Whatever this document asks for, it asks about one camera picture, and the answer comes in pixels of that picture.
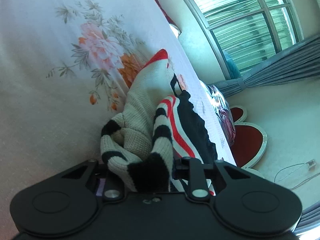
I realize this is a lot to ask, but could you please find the right blue-grey curtain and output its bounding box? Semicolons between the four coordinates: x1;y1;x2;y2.
208;34;319;97

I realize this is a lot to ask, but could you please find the teal cloth on windowsill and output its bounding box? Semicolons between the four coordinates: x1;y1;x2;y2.
223;50;241;79

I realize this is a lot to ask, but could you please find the stack of folded bedding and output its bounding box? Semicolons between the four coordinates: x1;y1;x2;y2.
207;85;235;146

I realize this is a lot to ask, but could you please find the wall socket with plug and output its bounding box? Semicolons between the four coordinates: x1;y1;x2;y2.
307;159;316;168

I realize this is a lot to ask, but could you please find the large window with blinds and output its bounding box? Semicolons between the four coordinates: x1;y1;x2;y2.
183;0;302;79

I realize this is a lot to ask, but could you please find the red heart-shaped headboard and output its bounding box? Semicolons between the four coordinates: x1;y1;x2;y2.
231;105;267;178

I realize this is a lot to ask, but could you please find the red folded blanket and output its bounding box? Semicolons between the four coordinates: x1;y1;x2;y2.
150;0;182;38

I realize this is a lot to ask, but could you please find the floral white bed sheet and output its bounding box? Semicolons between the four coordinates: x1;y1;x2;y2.
1;0;234;239

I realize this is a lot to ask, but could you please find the striped knit child sweater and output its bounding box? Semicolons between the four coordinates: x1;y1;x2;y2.
100;49;217;193

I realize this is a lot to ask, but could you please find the white charging cable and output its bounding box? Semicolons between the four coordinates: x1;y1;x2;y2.
273;159;320;190

